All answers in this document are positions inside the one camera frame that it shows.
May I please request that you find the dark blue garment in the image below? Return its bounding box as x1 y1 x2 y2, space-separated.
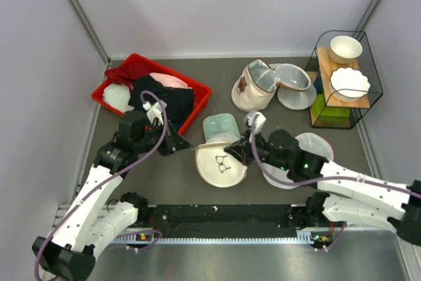
129 75 195 130

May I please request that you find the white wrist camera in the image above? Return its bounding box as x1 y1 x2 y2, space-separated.
245 111 266 134
142 100 166 125

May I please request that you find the light green ceramic tray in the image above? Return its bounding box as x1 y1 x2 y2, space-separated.
203 113 240 140

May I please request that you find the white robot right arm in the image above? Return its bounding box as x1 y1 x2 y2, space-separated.
224 130 420 246

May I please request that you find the white pink-trimmed mesh bag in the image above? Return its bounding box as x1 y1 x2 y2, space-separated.
262 132 334 190

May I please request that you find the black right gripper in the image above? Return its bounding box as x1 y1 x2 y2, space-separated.
226 126 291 170

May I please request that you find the grey slotted cable duct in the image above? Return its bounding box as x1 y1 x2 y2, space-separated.
108 230 346 245

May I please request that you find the red garment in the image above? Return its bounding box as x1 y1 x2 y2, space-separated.
105 63 151 86

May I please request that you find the white scalloped bowl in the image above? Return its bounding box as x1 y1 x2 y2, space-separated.
329 67 371 103

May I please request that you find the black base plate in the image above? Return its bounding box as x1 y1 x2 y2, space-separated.
151 205 312 239

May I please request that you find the red plastic bin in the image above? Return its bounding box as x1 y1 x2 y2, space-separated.
91 53 212 135

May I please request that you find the white round bowl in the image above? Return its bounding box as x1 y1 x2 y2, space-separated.
328 36 363 64

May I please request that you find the teal item behind rack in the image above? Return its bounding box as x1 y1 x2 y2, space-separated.
313 74 324 94

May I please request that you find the wooden shelf board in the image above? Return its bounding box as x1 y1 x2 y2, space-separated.
316 47 371 109

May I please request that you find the cream bear laundry bag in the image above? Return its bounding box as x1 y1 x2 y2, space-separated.
231 59 278 112

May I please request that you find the pink garment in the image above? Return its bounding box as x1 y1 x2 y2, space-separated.
149 72 191 89

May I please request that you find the green container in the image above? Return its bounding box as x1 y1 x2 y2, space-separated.
311 94 350 126

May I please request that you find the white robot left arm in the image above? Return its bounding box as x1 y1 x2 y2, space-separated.
32 109 192 280

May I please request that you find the white mesh bra laundry bag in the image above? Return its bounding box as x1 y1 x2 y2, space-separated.
195 134 247 188

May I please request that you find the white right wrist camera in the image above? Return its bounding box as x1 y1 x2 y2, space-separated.
245 111 266 134

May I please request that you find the black wire shelf rack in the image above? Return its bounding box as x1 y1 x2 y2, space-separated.
305 30 384 130

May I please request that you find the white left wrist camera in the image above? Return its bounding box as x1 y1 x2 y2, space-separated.
142 100 166 125

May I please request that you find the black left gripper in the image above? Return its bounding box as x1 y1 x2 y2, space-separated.
134 118 193 155

